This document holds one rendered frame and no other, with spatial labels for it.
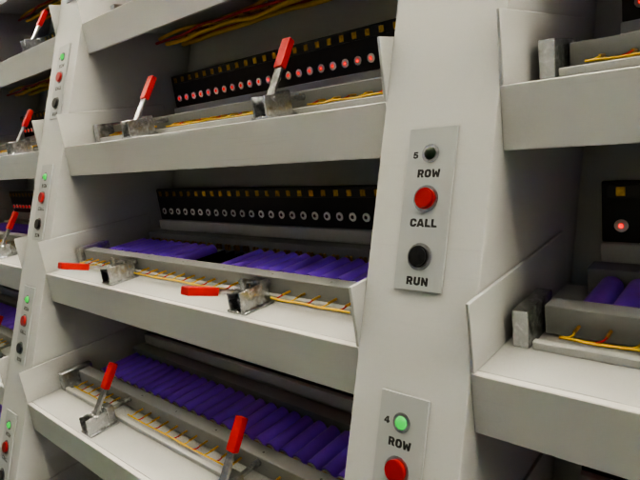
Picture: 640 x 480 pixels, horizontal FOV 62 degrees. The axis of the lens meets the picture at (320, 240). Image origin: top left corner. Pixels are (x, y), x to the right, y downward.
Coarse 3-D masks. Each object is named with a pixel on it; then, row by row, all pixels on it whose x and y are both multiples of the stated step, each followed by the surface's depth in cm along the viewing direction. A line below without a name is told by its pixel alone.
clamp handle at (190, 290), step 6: (240, 282) 53; (186, 288) 48; (192, 288) 49; (198, 288) 49; (204, 288) 50; (210, 288) 50; (216, 288) 51; (240, 288) 54; (246, 288) 54; (186, 294) 48; (192, 294) 49; (198, 294) 49; (204, 294) 50; (210, 294) 50; (216, 294) 51
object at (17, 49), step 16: (0, 16) 138; (16, 16) 141; (0, 32) 138; (16, 32) 141; (32, 32) 144; (48, 32) 147; (0, 48) 138; (16, 48) 141; (0, 96) 139; (16, 96) 142; (32, 96) 145; (0, 112) 139; (16, 112) 142; (0, 128) 139; (16, 128) 142; (0, 192) 140; (0, 208) 140; (0, 288) 141
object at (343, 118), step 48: (288, 48) 56; (336, 48) 69; (384, 48) 43; (144, 96) 73; (192, 96) 90; (240, 96) 82; (288, 96) 56; (336, 96) 55; (384, 96) 43; (96, 144) 76; (144, 144) 68; (192, 144) 61; (240, 144) 56; (288, 144) 52; (336, 144) 48
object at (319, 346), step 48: (48, 240) 82; (96, 240) 88; (336, 240) 67; (96, 288) 71; (144, 288) 67; (192, 336) 58; (240, 336) 52; (288, 336) 48; (336, 336) 45; (336, 384) 45
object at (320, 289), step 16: (96, 256) 82; (112, 256) 78; (128, 256) 75; (144, 256) 73; (160, 256) 72; (160, 272) 69; (176, 272) 68; (192, 272) 65; (208, 272) 63; (224, 272) 61; (240, 272) 59; (256, 272) 58; (272, 272) 57; (288, 272) 56; (272, 288) 56; (288, 288) 54; (304, 288) 53; (320, 288) 51; (336, 288) 50; (304, 304) 51
